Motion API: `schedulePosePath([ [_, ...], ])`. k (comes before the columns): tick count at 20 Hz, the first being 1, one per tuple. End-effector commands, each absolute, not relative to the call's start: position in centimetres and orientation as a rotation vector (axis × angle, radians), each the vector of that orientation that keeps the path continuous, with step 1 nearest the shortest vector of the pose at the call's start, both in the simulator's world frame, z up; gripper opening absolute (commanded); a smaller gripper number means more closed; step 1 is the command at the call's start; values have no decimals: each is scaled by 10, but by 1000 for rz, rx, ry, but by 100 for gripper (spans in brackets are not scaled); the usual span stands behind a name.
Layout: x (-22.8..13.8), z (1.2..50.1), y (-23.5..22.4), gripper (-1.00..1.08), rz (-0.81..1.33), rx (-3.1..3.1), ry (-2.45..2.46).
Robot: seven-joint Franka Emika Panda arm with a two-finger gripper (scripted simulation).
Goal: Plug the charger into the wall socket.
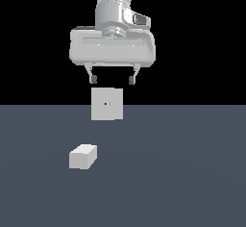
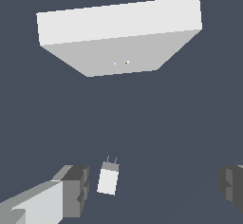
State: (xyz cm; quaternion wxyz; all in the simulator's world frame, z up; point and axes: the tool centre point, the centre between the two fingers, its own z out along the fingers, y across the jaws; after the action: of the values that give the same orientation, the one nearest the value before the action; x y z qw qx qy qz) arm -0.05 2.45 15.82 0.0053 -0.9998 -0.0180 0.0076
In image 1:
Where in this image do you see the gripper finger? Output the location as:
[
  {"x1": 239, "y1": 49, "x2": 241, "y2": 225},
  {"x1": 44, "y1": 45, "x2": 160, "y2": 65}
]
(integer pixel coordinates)
[
  {"x1": 84, "y1": 63, "x2": 98, "y2": 85},
  {"x1": 128, "y1": 63, "x2": 141, "y2": 86}
]

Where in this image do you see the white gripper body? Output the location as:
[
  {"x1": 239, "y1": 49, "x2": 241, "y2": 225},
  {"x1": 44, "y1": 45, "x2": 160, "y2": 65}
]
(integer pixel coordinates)
[{"x1": 68, "y1": 27, "x2": 157, "y2": 67}]

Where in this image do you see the white charger block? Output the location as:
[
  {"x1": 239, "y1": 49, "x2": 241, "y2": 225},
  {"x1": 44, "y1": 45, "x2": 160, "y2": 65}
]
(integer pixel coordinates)
[{"x1": 68, "y1": 143, "x2": 98, "y2": 170}]

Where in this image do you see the cream square cube with dot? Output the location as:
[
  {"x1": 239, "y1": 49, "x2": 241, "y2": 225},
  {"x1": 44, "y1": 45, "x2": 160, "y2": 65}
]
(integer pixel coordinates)
[{"x1": 90, "y1": 88, "x2": 124, "y2": 121}]

